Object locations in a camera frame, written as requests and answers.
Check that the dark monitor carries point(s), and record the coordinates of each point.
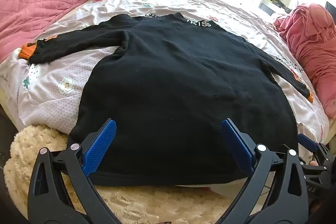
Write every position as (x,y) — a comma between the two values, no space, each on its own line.
(330,7)

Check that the pink crumpled blanket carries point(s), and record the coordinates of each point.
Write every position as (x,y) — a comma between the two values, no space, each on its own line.
(315,43)

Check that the cream fluffy blanket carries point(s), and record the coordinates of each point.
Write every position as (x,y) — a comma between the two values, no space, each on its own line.
(31,155)

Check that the pink quilted pillow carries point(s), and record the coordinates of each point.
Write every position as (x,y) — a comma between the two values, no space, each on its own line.
(34,1)

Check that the black sweater with orange cuffs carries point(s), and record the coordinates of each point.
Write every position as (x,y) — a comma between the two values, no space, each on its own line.
(170,82)

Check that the white desk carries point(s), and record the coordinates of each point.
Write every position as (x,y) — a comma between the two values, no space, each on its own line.
(273,7)

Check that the strawberry print bed sheet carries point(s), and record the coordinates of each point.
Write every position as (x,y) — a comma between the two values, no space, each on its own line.
(65,98)

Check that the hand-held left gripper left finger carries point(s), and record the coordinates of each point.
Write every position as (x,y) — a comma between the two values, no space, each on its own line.
(101,145)

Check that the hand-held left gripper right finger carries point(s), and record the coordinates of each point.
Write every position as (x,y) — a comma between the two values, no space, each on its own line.
(236,145)

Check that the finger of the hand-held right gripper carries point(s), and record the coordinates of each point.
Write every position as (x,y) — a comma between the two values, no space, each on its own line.
(307,141)

